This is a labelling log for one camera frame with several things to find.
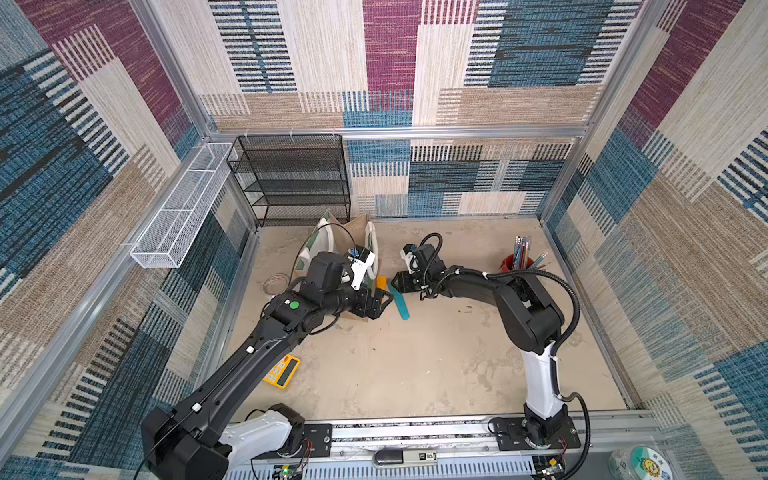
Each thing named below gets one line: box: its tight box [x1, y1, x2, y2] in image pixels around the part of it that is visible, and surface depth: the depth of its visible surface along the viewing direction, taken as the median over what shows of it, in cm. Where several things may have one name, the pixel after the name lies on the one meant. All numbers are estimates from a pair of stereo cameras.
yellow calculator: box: [263, 354, 301, 389], surface depth 85 cm
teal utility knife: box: [388, 282, 410, 320], surface depth 98 cm
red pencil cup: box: [499, 254, 535, 272], surface depth 98 cm
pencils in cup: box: [511, 236, 551, 271], surface depth 96 cm
